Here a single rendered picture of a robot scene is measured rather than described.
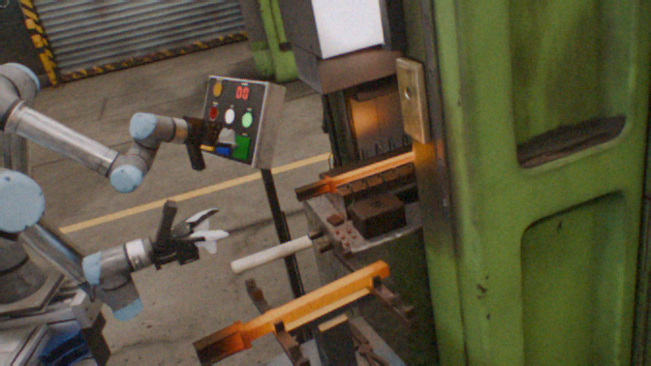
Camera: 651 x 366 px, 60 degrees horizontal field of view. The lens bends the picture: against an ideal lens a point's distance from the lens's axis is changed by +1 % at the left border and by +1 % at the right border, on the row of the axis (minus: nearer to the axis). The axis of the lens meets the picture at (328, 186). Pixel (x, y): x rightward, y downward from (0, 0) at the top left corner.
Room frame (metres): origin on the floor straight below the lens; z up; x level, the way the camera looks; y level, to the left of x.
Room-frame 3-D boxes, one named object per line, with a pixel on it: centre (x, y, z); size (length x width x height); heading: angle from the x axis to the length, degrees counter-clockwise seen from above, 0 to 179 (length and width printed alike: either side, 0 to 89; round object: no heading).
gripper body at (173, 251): (1.26, 0.42, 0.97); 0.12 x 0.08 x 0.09; 105
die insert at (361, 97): (1.44, -0.25, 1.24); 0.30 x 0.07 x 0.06; 105
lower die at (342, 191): (1.46, -0.21, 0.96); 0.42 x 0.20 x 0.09; 105
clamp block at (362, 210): (1.25, -0.11, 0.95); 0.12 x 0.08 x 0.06; 105
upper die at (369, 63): (1.46, -0.21, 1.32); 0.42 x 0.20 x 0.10; 105
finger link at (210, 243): (1.23, 0.32, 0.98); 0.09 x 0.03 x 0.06; 69
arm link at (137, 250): (1.24, 0.50, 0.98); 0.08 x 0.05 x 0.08; 15
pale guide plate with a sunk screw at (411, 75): (1.13, -0.21, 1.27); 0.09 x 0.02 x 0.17; 15
